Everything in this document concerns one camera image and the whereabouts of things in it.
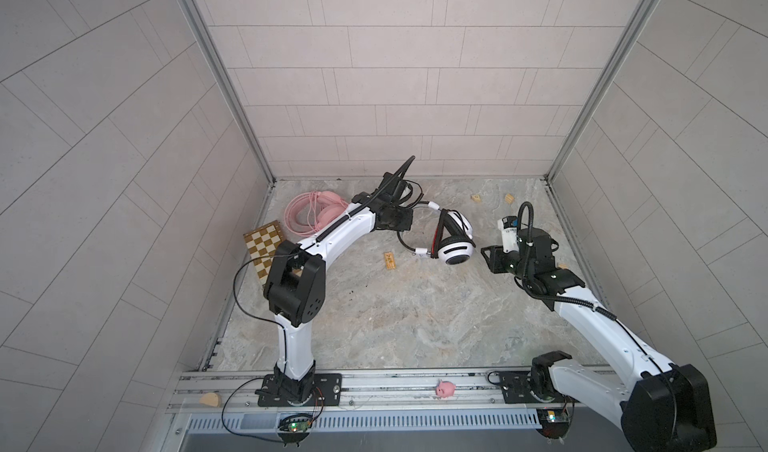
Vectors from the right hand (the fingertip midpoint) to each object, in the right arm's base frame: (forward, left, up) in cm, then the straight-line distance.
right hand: (485, 249), depth 83 cm
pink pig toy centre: (-31, +15, -10) cm, 36 cm away
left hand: (+11, +18, +2) cm, 21 cm away
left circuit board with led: (-37, +50, -9) cm, 62 cm away
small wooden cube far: (+27, -18, -10) cm, 33 cm away
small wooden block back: (+29, -6, -11) cm, 31 cm away
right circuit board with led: (-39, -9, -14) cm, 42 cm away
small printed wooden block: (+4, +27, -11) cm, 29 cm away
